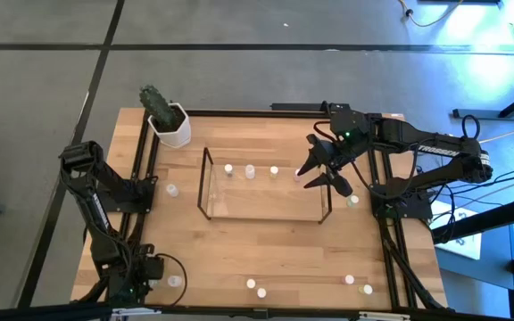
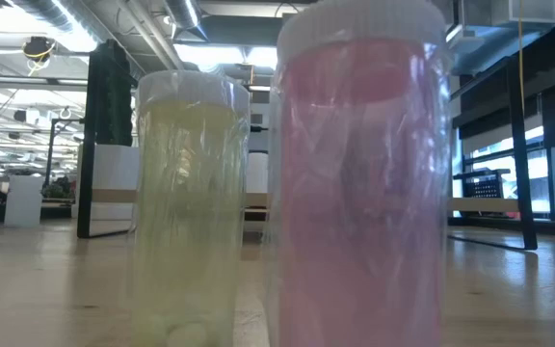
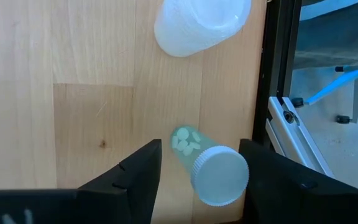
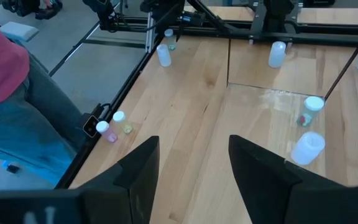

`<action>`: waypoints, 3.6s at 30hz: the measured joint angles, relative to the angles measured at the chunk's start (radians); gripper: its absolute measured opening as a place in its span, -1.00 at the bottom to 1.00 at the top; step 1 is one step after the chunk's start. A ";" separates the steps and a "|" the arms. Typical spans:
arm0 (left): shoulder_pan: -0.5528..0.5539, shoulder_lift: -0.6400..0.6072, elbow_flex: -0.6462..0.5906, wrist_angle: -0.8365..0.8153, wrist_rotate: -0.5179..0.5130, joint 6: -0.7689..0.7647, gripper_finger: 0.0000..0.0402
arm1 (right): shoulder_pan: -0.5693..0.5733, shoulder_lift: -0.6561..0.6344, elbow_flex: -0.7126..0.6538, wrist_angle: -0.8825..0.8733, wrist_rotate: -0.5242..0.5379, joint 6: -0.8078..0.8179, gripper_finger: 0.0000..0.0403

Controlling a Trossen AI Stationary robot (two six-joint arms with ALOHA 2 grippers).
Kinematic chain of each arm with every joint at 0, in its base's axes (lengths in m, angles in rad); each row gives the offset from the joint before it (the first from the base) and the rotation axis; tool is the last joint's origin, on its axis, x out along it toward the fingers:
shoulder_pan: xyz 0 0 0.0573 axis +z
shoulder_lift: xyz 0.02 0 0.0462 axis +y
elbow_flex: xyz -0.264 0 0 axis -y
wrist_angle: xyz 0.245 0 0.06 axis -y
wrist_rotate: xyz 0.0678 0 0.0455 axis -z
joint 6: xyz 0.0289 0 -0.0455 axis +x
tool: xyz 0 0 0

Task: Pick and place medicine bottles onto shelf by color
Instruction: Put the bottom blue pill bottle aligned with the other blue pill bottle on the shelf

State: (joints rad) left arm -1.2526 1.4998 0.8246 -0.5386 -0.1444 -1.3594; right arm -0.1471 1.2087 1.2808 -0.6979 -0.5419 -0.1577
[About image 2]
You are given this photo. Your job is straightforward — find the yellow hanging cord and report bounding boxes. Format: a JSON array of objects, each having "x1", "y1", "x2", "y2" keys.
[{"x1": 517, "y1": 0, "x2": 525, "y2": 120}]

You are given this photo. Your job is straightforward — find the black ceiling device yellow cable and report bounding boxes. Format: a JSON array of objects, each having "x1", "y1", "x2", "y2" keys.
[{"x1": 21, "y1": 36, "x2": 58, "y2": 78}]

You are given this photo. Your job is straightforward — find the green background plants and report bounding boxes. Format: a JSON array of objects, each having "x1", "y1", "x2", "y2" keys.
[{"x1": 43, "y1": 175, "x2": 76, "y2": 200}]

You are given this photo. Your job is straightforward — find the shelf with black metal frame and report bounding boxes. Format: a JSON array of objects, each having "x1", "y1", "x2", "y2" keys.
[{"x1": 75, "y1": 46, "x2": 539, "y2": 252}]

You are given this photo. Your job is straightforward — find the green cactus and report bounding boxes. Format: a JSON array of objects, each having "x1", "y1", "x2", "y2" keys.
[{"x1": 94, "y1": 38, "x2": 137, "y2": 148}]

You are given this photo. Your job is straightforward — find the yellow medicine bottle white cap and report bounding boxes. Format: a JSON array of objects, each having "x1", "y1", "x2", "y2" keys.
[{"x1": 131, "y1": 69, "x2": 252, "y2": 347}]

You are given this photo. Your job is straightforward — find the pink medicine bottle white cap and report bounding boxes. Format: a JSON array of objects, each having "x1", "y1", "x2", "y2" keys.
[{"x1": 265, "y1": 0, "x2": 455, "y2": 347}]

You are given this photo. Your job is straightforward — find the black wire basket shelf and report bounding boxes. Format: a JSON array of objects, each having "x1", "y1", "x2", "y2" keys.
[{"x1": 453, "y1": 168, "x2": 513, "y2": 200}]

